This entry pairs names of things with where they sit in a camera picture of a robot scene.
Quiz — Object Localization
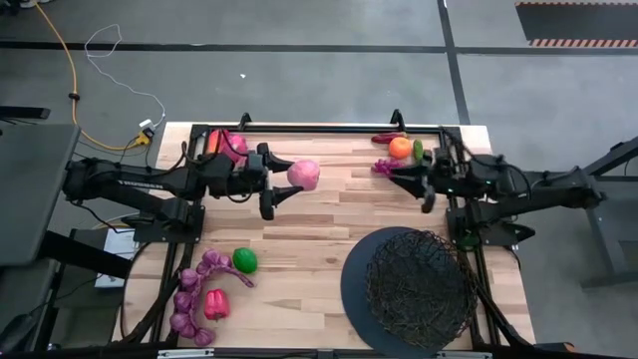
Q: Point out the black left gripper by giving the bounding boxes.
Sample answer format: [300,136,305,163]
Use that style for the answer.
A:
[237,142,304,221]

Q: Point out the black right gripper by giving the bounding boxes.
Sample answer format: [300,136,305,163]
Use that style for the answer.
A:
[390,148,475,214]

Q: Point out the pink round fruit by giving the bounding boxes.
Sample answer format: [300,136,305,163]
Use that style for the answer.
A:
[286,159,322,192]

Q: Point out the purple grape bunch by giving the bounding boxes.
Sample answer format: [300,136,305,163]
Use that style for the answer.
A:
[371,158,406,177]

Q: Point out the orange fruit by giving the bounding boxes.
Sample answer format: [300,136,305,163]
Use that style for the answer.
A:
[388,136,414,161]

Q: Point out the pink dragon fruit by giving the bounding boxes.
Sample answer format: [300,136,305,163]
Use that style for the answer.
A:
[221,132,249,164]

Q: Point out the green lime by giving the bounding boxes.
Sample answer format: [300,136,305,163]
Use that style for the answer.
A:
[231,247,259,275]

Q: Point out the dark wicker basket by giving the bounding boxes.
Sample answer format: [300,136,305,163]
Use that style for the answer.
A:
[366,229,479,350]

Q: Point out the red bell pepper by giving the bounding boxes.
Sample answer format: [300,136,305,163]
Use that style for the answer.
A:
[203,288,231,321]

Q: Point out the red chili pepper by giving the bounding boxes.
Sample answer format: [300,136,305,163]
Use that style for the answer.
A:
[371,132,408,146]

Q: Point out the purple garlic braid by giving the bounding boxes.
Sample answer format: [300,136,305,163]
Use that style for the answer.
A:
[168,248,255,348]

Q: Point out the dark round woven placemat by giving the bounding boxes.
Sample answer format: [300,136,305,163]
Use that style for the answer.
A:
[340,226,479,358]

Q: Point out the white box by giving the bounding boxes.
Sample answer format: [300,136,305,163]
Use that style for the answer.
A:
[93,226,141,289]

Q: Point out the grey metal stand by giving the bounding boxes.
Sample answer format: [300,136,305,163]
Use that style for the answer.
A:
[572,135,638,290]

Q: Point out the hazard-striped floor mat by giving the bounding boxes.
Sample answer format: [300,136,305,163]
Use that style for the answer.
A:
[514,1,638,49]

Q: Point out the grey desk top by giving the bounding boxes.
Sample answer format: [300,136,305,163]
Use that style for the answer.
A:
[0,123,82,268]

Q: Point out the black flat bar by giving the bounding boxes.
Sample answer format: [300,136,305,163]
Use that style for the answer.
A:
[0,105,52,121]

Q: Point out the black table frame rails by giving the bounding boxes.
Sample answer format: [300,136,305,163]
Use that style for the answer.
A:
[112,109,574,359]

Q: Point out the thin white cable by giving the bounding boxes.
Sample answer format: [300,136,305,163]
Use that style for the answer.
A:
[83,23,166,129]

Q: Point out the yellow floor cable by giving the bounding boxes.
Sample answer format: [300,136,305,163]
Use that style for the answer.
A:
[33,2,154,152]

